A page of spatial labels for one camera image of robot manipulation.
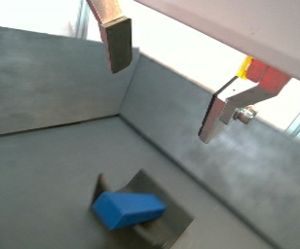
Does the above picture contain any black curved fixture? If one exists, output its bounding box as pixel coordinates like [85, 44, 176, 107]
[90, 169, 193, 249]

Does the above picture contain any blue rectangular block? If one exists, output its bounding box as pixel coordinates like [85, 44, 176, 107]
[92, 192, 168, 231]

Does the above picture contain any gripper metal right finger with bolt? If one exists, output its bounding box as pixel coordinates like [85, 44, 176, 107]
[199, 76, 283, 143]

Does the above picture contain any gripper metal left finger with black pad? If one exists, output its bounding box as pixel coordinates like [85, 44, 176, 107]
[86, 0, 132, 73]

